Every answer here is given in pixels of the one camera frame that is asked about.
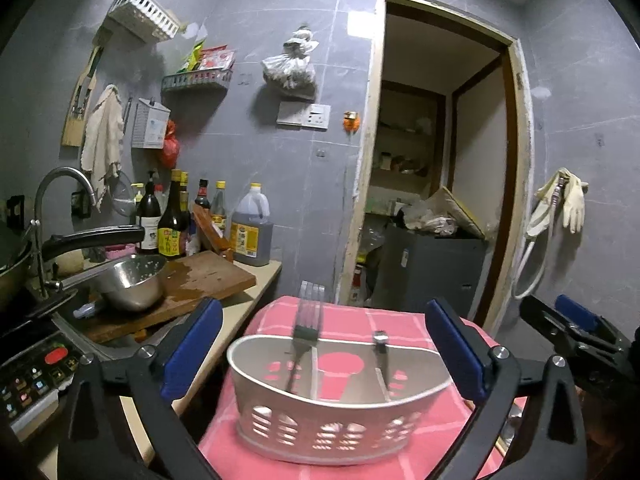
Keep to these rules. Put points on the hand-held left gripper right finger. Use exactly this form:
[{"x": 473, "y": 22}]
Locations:
[{"x": 455, "y": 345}]

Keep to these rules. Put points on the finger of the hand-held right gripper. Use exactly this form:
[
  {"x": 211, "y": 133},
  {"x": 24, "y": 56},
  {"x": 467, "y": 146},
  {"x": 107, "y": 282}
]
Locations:
[
  {"x": 575, "y": 307},
  {"x": 545, "y": 317}
]

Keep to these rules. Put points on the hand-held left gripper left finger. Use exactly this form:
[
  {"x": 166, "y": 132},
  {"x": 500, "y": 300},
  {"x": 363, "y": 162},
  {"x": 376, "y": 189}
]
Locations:
[{"x": 192, "y": 345}]

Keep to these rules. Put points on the white plastic utensil caddy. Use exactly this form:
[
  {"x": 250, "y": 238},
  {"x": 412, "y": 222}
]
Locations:
[{"x": 320, "y": 415}]

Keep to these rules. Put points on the wooden cutting board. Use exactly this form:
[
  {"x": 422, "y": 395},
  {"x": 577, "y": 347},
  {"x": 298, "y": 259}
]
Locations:
[{"x": 210, "y": 277}]

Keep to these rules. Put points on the grey cabinet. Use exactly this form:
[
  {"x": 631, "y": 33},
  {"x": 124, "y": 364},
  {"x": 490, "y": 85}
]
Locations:
[{"x": 430, "y": 270}]

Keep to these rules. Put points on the pink checked cloth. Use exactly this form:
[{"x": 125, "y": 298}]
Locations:
[{"x": 380, "y": 317}]

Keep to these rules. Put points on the steel bowl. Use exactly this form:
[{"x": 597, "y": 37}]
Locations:
[{"x": 130, "y": 285}]

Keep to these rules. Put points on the cream rubber gloves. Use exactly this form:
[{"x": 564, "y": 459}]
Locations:
[{"x": 574, "y": 200}]

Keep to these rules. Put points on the steel fork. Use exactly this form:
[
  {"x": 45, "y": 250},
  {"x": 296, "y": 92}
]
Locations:
[{"x": 305, "y": 332}]

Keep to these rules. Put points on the brown wooden block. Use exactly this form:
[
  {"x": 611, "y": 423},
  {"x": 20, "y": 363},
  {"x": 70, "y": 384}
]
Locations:
[{"x": 212, "y": 232}]

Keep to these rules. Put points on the dark bottle yellow label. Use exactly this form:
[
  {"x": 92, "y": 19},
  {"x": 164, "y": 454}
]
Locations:
[{"x": 171, "y": 232}]

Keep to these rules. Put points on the large dark oil jug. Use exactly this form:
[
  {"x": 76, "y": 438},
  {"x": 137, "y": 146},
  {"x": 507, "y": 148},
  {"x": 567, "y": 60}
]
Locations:
[{"x": 252, "y": 232}]

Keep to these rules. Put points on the flat cardboard sheet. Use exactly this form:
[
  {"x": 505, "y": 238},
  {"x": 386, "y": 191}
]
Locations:
[{"x": 467, "y": 215}]

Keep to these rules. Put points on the crumpled plastic bag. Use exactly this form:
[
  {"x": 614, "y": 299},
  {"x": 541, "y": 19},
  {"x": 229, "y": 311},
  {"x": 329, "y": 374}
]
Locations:
[{"x": 430, "y": 215}]

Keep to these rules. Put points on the dark bottle white label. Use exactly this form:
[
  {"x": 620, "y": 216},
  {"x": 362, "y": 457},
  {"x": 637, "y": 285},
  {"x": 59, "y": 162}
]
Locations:
[{"x": 148, "y": 220}]

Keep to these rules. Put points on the clear bottle yellow cap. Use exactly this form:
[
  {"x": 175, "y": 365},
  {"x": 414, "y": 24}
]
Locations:
[{"x": 218, "y": 210}]

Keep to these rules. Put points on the dark bottle red cap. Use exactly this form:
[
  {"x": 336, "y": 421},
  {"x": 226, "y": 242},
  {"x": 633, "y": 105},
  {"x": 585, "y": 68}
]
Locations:
[{"x": 202, "y": 197}]

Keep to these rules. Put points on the induction cooker panel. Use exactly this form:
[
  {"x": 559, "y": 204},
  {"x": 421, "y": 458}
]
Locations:
[{"x": 35, "y": 375}]

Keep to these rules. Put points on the red plastic bag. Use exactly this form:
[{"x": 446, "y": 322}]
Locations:
[{"x": 170, "y": 150}]

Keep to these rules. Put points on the steel faucet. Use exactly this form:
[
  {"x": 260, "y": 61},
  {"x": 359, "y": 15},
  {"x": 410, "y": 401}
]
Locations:
[{"x": 55, "y": 177}]

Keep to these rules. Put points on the white hanging towel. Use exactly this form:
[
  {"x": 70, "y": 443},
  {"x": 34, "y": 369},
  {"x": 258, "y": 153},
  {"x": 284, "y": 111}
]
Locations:
[{"x": 102, "y": 140}]

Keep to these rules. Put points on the hanging wooden board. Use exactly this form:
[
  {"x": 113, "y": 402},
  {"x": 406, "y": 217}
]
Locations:
[{"x": 75, "y": 120}]

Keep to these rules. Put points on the green seasoning packet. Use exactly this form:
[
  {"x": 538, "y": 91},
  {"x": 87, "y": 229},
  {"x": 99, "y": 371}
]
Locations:
[{"x": 192, "y": 57}]

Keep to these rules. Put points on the red seasoning packet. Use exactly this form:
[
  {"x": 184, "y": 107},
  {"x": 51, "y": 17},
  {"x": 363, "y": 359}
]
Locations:
[{"x": 217, "y": 57}]

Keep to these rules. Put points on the clear hanging plastic bag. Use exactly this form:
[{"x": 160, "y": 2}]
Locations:
[{"x": 290, "y": 67}]

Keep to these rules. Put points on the wooden door frame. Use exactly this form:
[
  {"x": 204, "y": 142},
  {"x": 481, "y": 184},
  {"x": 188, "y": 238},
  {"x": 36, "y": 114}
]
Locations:
[{"x": 520, "y": 135}]

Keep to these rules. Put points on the grey wall box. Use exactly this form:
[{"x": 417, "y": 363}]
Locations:
[{"x": 149, "y": 125}]

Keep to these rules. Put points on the orange wall hook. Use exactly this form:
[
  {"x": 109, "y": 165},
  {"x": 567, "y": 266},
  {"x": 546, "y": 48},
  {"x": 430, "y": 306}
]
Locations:
[{"x": 351, "y": 121}]

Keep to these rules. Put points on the white wall socket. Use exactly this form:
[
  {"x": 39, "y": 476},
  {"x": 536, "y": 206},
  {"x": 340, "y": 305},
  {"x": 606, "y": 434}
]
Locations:
[{"x": 305, "y": 115}]

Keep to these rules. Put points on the grey wall rack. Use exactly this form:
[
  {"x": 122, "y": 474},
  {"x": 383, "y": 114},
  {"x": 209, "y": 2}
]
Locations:
[{"x": 195, "y": 80}]

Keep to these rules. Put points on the white wall basket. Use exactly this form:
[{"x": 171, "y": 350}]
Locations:
[{"x": 145, "y": 12}]

